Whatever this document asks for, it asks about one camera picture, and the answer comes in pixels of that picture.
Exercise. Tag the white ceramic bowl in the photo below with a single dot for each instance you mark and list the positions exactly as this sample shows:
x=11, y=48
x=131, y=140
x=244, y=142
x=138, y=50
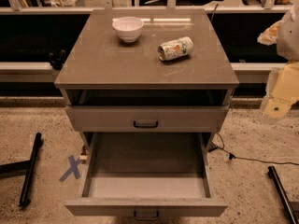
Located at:
x=128, y=29

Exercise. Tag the black stand leg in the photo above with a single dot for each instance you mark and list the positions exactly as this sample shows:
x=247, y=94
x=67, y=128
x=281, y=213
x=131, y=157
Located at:
x=25, y=167
x=291, y=208

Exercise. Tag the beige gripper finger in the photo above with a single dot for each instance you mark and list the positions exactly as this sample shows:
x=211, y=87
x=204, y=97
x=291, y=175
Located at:
x=282, y=92
x=270, y=35

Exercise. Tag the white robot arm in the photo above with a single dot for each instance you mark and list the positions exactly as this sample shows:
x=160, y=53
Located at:
x=288, y=35

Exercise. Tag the white green 7up can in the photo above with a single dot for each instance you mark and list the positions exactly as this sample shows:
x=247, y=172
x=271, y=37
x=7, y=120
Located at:
x=175, y=49

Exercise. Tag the closed grey upper drawer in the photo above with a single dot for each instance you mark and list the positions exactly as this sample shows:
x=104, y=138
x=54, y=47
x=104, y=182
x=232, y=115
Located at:
x=147, y=119

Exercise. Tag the grey drawer cabinet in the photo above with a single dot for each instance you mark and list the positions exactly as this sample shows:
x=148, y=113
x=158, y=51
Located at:
x=103, y=70

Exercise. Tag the blue tape cross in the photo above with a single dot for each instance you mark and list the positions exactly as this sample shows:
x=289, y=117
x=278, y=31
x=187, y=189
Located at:
x=72, y=170

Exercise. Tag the black clamp on rail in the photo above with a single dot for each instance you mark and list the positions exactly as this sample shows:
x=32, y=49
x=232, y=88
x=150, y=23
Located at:
x=57, y=60

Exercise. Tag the black left stand leg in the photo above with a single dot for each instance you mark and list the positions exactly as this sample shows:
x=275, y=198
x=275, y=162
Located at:
x=25, y=167

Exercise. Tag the black right stand leg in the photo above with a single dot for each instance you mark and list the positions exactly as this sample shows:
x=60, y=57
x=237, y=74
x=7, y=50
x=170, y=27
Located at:
x=291, y=208

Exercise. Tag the open grey lower drawer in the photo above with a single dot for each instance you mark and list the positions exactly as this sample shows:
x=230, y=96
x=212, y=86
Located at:
x=146, y=176

